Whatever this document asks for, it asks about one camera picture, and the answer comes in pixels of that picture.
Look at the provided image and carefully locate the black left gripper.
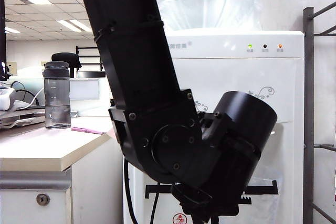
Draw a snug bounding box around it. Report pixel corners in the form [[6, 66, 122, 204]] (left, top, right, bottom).
[[144, 180, 279, 224]]

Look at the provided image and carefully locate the clear textured plastic mug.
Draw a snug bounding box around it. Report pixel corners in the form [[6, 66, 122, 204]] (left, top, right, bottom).
[[244, 175, 286, 224]]

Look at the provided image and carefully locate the white water dispenser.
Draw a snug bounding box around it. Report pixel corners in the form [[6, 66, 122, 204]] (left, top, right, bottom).
[[123, 30, 305, 224]]

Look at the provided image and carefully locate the white desk cabinet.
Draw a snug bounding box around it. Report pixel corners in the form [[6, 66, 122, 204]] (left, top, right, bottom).
[[0, 140, 125, 224]]

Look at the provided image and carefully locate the white desk partition panel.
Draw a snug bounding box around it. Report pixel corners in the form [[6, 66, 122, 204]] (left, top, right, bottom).
[[69, 78, 112, 116]]

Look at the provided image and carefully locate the dark grey water bottle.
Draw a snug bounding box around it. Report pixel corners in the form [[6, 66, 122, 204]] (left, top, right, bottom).
[[43, 61, 72, 130]]

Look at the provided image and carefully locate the dark brown metal shelf rack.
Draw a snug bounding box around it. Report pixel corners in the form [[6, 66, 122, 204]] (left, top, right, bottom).
[[302, 1, 336, 224]]

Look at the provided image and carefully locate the pink paper booklet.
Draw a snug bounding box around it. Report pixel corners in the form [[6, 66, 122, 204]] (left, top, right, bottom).
[[71, 126, 106, 135]]

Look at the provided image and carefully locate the round metal cabinet lock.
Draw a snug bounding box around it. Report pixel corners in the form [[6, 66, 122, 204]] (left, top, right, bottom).
[[36, 193, 50, 206]]

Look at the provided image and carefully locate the black office chair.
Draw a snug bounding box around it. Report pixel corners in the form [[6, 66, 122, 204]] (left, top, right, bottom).
[[51, 52, 82, 78]]

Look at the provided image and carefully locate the grey paper tray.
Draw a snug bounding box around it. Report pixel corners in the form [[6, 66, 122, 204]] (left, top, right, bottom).
[[0, 107, 46, 130]]

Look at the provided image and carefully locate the white plastic bag bundle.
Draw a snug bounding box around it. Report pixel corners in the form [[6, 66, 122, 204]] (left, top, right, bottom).
[[16, 66, 45, 78]]

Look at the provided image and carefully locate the white grey desktop device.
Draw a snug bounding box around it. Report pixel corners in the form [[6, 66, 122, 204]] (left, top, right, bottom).
[[0, 87, 17, 111]]

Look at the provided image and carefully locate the black monitor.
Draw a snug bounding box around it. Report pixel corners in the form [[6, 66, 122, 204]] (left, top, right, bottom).
[[0, 0, 7, 82]]

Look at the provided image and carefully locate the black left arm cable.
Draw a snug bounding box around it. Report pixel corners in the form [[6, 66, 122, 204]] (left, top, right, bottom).
[[149, 182, 161, 224], [123, 157, 140, 224]]

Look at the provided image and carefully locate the black metal rack frame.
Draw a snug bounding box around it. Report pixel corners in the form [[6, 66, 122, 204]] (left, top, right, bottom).
[[75, 46, 103, 72]]

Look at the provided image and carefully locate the white desk cable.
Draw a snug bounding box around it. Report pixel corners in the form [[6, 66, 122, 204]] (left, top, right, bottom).
[[26, 87, 45, 109]]

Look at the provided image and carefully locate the black desk cable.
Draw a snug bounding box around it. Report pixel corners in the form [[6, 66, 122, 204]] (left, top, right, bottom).
[[10, 81, 40, 106]]

